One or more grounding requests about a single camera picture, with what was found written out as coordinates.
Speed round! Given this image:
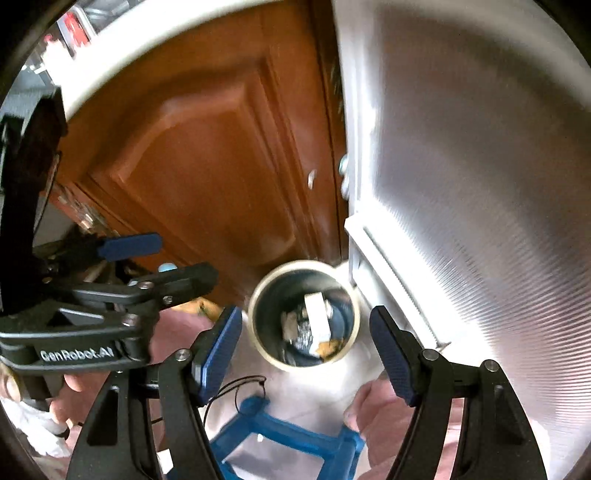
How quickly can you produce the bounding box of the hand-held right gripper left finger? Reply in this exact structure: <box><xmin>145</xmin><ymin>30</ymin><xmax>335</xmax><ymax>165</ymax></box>
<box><xmin>65</xmin><ymin>305</ymin><xmax>244</xmax><ymax>480</ymax></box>

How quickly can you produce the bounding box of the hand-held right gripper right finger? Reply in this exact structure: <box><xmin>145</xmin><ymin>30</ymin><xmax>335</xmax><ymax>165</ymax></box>
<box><xmin>369</xmin><ymin>305</ymin><xmax>550</xmax><ymax>480</ymax></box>

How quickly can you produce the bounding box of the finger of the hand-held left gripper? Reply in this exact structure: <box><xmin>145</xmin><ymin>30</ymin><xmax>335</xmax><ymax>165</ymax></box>
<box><xmin>46</xmin><ymin>262</ymin><xmax>220</xmax><ymax>325</ymax></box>
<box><xmin>44</xmin><ymin>232</ymin><xmax>163</xmax><ymax>278</ymax></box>

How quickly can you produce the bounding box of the yellow wrapper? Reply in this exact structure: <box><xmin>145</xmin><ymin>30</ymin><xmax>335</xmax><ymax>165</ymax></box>
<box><xmin>316</xmin><ymin>339</ymin><xmax>346</xmax><ymax>361</ymax></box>

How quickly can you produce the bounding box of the round ceramic bin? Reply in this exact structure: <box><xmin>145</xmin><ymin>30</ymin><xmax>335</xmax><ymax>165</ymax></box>
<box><xmin>248</xmin><ymin>261</ymin><xmax>362</xmax><ymax>372</ymax></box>

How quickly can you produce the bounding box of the foil ball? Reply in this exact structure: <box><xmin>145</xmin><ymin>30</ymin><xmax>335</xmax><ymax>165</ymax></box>
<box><xmin>283</xmin><ymin>314</ymin><xmax>324</xmax><ymax>356</ymax></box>

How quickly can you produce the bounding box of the cream box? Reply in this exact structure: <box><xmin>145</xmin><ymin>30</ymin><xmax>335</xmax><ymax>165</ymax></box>
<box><xmin>302</xmin><ymin>293</ymin><xmax>332</xmax><ymax>344</ymax></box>

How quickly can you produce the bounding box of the person's left hand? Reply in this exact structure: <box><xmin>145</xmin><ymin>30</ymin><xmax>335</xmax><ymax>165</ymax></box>
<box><xmin>48</xmin><ymin>370</ymin><xmax>112</xmax><ymax>430</ymax></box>

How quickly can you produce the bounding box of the yellow plastic object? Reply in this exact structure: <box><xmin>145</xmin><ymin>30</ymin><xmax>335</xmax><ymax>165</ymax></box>
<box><xmin>182</xmin><ymin>298</ymin><xmax>227</xmax><ymax>324</ymax></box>

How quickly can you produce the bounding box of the person's left leg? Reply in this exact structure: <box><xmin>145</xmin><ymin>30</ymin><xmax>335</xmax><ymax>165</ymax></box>
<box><xmin>148</xmin><ymin>302</ymin><xmax>218</xmax><ymax>365</ymax></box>

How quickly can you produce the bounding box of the person's leg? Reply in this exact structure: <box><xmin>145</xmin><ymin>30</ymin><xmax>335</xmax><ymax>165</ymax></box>
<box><xmin>344</xmin><ymin>374</ymin><xmax>467</xmax><ymax>480</ymax></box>
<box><xmin>148</xmin><ymin>302</ymin><xmax>218</xmax><ymax>365</ymax></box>

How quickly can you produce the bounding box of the person's right leg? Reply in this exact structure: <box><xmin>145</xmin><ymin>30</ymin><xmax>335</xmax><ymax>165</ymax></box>
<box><xmin>344</xmin><ymin>374</ymin><xmax>467</xmax><ymax>480</ymax></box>

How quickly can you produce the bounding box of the blue plastic stool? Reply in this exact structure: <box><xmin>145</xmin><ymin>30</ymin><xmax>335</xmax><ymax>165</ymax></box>
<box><xmin>208</xmin><ymin>396</ymin><xmax>368</xmax><ymax>480</ymax></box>

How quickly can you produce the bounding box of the wooden cabinet door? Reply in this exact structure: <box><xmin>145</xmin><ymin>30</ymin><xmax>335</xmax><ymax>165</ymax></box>
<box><xmin>60</xmin><ymin>0</ymin><xmax>352</xmax><ymax>315</ymax></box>

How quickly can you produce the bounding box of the white ribbed glass cabinet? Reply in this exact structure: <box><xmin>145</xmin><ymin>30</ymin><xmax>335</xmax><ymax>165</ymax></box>
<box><xmin>332</xmin><ymin>0</ymin><xmax>591</xmax><ymax>462</ymax></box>

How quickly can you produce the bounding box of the thin black cable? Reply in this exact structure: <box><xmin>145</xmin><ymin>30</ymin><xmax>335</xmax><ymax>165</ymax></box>
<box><xmin>201</xmin><ymin>376</ymin><xmax>269</xmax><ymax>421</ymax></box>

